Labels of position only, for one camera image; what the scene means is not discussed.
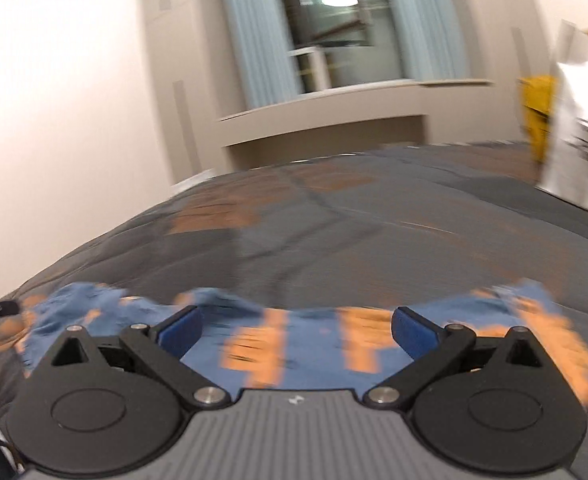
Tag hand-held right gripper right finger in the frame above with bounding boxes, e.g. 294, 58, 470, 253
362, 305, 544, 411

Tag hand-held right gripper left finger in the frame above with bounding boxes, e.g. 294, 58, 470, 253
49, 305, 232, 411

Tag blue pants with orange print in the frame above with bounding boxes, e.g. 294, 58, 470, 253
16, 279, 588, 407

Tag grey and orange quilted bedspread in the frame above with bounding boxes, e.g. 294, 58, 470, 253
0, 139, 588, 480

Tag beige built-in cabinet unit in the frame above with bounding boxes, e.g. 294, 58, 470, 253
138, 0, 527, 187

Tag yellow shopping bag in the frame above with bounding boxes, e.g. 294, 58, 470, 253
518, 75, 559, 162

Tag silver white woven bag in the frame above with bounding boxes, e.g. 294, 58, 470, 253
535, 20, 588, 219

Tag light blue curtain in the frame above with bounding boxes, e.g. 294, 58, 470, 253
378, 0, 470, 82
215, 0, 305, 109

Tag window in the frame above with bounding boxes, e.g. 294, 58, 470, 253
273, 0, 405, 96

